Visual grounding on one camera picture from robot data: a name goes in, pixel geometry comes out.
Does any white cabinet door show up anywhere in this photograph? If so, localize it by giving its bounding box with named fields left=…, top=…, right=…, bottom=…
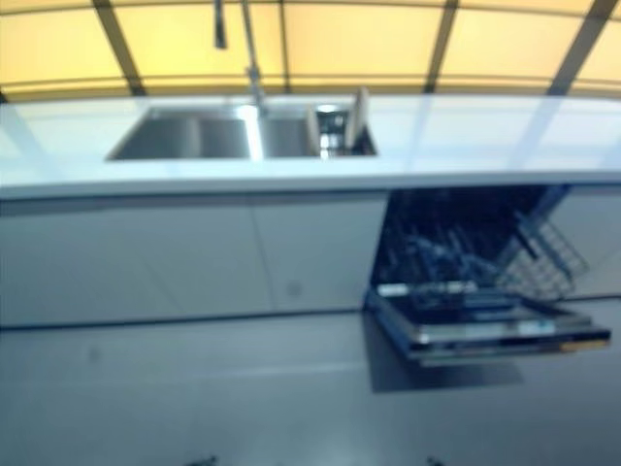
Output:
left=249, top=189, right=389, bottom=316
left=0, top=193, right=273, bottom=329

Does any stainless steel kitchen sink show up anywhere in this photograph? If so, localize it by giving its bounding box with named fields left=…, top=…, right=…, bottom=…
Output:
left=105, top=105, right=380, bottom=163

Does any white round plate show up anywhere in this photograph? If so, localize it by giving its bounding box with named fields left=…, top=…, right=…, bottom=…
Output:
left=343, top=86, right=370, bottom=152

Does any chrome kitchen faucet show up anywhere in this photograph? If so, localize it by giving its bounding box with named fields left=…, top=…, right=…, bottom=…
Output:
left=212, top=0, right=269, bottom=117

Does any wire dishwasher rack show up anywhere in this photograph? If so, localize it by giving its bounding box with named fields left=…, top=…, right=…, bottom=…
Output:
left=382, top=189, right=528, bottom=292

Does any wire cutlery basket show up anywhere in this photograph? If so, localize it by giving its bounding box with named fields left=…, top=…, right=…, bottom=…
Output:
left=497, top=209, right=591, bottom=302

